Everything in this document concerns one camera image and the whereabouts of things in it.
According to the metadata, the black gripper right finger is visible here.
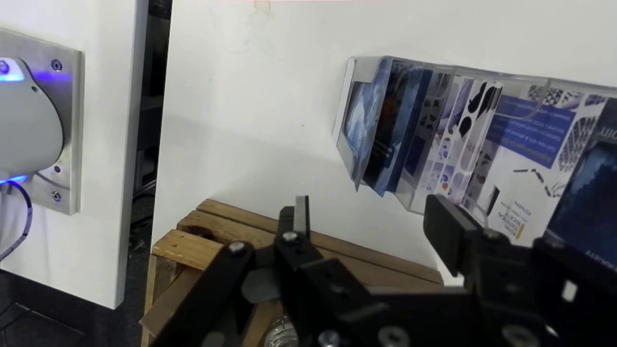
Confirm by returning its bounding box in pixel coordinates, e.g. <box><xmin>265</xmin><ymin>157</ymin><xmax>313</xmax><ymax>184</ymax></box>
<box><xmin>423</xmin><ymin>194</ymin><xmax>510</xmax><ymax>280</ymax></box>

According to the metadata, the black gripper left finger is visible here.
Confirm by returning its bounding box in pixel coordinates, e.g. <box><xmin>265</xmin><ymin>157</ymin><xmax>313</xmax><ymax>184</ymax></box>
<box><xmin>275</xmin><ymin>195</ymin><xmax>325</xmax><ymax>267</ymax></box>

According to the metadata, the wooden slat crate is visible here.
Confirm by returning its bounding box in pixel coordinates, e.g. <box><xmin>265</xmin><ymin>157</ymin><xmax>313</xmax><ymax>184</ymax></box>
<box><xmin>140</xmin><ymin>197</ymin><xmax>446</xmax><ymax>347</ymax></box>

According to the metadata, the white leaflet with black print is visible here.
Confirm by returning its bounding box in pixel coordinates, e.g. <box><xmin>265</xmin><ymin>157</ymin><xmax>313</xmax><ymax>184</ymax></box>
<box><xmin>398</xmin><ymin>72</ymin><xmax>506</xmax><ymax>215</ymax></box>

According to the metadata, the clear round jar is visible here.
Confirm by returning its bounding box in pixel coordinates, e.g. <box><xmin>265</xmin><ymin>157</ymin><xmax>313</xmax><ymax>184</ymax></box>
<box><xmin>263</xmin><ymin>315</ymin><xmax>305</xmax><ymax>347</ymax></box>

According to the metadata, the blue white box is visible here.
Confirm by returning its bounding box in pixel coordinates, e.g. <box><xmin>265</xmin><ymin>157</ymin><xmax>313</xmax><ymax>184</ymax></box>
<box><xmin>336</xmin><ymin>57</ymin><xmax>394</xmax><ymax>190</ymax></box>

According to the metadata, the dark blue brochure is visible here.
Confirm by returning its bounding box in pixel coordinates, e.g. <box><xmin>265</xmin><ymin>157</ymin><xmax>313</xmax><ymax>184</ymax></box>
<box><xmin>363</xmin><ymin>60</ymin><xmax>437</xmax><ymax>199</ymax></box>

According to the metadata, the blue standing box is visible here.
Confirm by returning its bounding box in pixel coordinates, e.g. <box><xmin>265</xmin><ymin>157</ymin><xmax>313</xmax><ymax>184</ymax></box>
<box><xmin>546</xmin><ymin>99</ymin><xmax>617</xmax><ymax>259</ymax></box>

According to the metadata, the grey robot mounting plate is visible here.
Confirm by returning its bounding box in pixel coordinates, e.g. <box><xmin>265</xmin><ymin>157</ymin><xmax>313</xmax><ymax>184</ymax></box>
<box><xmin>0</xmin><ymin>26</ymin><xmax>88</xmax><ymax>219</ymax></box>

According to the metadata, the robot base cable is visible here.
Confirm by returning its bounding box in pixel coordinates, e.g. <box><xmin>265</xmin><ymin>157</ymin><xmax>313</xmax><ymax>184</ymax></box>
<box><xmin>0</xmin><ymin>180</ymin><xmax>36</xmax><ymax>263</ymax></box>

